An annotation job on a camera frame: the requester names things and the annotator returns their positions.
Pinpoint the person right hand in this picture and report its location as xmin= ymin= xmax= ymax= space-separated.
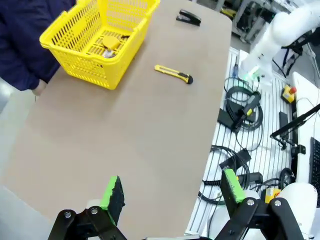
xmin=31 ymin=81 xmax=48 ymax=97

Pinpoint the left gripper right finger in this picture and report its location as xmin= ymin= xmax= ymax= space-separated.
xmin=214 ymin=168 xmax=307 ymax=240

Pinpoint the person in purple jacket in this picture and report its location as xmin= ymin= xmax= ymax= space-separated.
xmin=0 ymin=0 xmax=76 ymax=92

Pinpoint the yellow plastic shopping basket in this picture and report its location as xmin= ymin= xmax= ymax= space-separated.
xmin=39 ymin=0 xmax=161 ymax=90

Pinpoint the white workstation desk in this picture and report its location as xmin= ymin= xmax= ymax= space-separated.
xmin=292 ymin=71 xmax=320 ymax=186

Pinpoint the yellow utility knife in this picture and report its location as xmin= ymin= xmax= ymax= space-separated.
xmin=153 ymin=64 xmax=194 ymax=85

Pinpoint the black handheld controller yellow label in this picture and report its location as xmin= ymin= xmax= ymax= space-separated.
xmin=233 ymin=91 xmax=261 ymax=131

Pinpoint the yellow tape measure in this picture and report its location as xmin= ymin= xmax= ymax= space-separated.
xmin=101 ymin=36 xmax=122 ymax=50

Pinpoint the white slatted robot platform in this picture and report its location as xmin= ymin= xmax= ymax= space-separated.
xmin=184 ymin=47 xmax=301 ymax=236

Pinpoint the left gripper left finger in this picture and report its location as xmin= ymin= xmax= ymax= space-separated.
xmin=47 ymin=175 xmax=126 ymax=240

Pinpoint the black keyboard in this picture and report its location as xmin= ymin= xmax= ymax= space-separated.
xmin=309 ymin=136 xmax=320 ymax=185

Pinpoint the blue handled screwdriver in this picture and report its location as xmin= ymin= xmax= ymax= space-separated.
xmin=232 ymin=56 xmax=240 ymax=78

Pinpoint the black power brick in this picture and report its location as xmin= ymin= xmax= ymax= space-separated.
xmin=216 ymin=108 xmax=237 ymax=128

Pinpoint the yellow emergency stop box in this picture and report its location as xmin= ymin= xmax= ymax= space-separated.
xmin=264 ymin=187 xmax=282 ymax=203

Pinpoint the black coiled cable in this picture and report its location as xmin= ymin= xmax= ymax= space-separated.
xmin=199 ymin=144 xmax=251 ymax=206
xmin=223 ymin=77 xmax=265 ymax=131

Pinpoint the person right forearm purple sleeve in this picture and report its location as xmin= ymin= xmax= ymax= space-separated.
xmin=0 ymin=37 xmax=62 ymax=92

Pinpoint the black stapler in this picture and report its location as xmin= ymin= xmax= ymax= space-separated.
xmin=175 ymin=9 xmax=202 ymax=27

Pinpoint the yellow emergency stop red button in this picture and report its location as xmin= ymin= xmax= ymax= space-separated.
xmin=281 ymin=84 xmax=298 ymax=104

